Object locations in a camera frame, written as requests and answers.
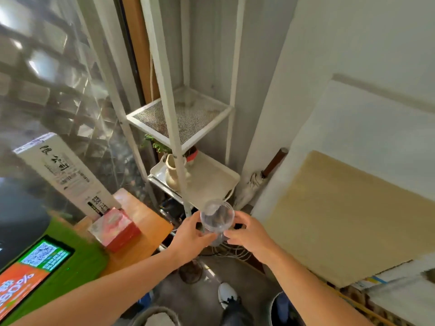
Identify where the person's left forearm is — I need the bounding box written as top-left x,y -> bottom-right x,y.
10,248 -> 184,326

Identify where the white box with blue label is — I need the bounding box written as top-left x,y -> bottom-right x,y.
349,254 -> 435,293

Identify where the round brown floor drain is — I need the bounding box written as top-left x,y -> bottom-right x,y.
178,259 -> 204,285

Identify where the tall white printed carton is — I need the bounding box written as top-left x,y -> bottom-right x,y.
13,132 -> 122,218

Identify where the person's left hand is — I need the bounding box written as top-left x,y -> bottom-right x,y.
169,211 -> 218,267

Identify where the person's dark trouser leg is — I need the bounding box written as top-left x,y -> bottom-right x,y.
220,297 -> 255,326

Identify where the red tissue box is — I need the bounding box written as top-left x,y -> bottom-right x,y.
88,207 -> 142,254

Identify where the person's right forearm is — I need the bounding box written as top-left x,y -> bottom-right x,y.
263,247 -> 376,326

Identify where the white metal shelf rack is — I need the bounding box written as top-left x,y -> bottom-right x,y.
126,0 -> 246,218

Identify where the grey round bin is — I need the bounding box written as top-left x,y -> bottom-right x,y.
130,306 -> 181,326

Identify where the green leafy plant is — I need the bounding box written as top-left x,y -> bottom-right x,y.
141,134 -> 191,164

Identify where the clear plastic cup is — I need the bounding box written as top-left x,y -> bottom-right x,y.
200,199 -> 235,247

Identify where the large white board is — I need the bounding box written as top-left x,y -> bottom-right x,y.
251,74 -> 435,223

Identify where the person's right hand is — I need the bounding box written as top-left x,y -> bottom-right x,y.
224,211 -> 280,265

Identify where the bundle of white cables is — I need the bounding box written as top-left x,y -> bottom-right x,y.
200,234 -> 254,261

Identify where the person's white shoe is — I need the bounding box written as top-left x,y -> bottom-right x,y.
217,282 -> 238,310

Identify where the folded umbrella with brown handle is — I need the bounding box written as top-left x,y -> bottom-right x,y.
234,147 -> 289,211

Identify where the dark round bin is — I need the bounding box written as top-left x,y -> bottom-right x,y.
267,291 -> 308,326

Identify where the black payment screen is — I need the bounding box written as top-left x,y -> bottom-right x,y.
0,235 -> 75,320

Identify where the green counter mat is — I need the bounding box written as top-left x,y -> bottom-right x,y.
0,216 -> 110,326

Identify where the cream ceramic vase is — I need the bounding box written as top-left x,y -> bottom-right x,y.
164,154 -> 191,192

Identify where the yellow stick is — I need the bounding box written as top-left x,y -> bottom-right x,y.
324,284 -> 399,326

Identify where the brown wooden door frame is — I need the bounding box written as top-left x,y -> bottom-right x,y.
120,0 -> 161,106

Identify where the beige board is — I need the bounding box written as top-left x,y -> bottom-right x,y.
261,150 -> 435,289

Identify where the white serving tray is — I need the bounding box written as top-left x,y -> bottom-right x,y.
149,151 -> 241,211

